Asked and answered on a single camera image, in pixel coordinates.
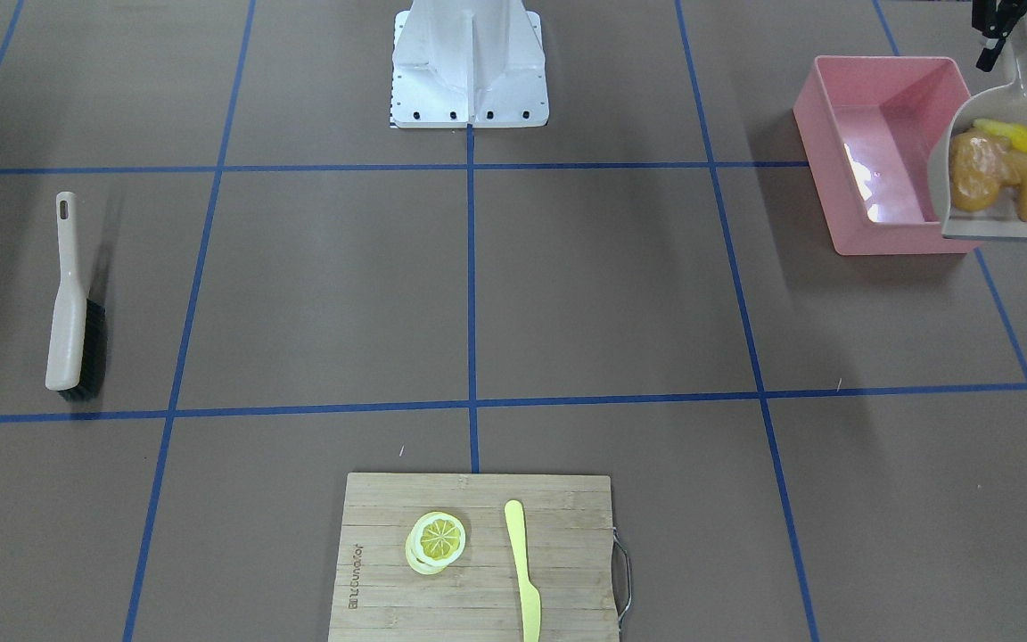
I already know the beige dustpan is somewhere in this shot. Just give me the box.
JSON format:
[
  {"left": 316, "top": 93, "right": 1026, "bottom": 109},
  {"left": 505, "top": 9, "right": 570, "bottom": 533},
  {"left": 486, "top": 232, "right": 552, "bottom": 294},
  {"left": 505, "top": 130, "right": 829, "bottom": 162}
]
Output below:
[{"left": 928, "top": 15, "right": 1027, "bottom": 241}]

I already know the beige hand brush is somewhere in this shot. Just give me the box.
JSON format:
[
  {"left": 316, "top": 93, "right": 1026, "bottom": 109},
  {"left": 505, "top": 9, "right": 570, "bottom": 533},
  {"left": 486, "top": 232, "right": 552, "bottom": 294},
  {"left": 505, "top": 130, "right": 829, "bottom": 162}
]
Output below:
[{"left": 45, "top": 191, "right": 109, "bottom": 403}]

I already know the pink plastic bin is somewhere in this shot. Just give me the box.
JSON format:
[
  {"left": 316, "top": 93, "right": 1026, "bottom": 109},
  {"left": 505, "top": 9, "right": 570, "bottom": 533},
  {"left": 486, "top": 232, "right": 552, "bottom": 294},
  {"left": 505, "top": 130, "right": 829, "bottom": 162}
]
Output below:
[{"left": 793, "top": 54, "right": 978, "bottom": 257}]

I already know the yellow toy knife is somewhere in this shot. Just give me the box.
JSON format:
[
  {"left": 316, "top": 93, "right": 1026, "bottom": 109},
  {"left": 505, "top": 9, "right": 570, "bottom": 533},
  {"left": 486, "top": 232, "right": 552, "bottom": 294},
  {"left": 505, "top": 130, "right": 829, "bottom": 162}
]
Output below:
[{"left": 503, "top": 499, "right": 542, "bottom": 641}]

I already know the yellow toy lemon slice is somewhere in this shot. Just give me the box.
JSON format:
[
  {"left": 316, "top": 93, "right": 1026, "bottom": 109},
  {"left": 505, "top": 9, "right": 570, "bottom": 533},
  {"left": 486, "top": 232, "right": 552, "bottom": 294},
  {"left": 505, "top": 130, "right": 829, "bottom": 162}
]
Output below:
[{"left": 403, "top": 511, "right": 467, "bottom": 576}]

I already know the wooden cutting board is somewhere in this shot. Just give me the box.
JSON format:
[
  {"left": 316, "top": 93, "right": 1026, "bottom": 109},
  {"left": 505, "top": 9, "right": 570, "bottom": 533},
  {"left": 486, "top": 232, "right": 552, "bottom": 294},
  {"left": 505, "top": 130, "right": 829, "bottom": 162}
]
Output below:
[{"left": 327, "top": 473, "right": 623, "bottom": 641}]

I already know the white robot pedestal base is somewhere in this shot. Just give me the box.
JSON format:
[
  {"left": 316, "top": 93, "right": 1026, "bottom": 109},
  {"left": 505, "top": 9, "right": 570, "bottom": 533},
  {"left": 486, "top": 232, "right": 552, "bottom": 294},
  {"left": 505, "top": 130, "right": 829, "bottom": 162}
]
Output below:
[{"left": 389, "top": 1, "right": 550, "bottom": 129}]

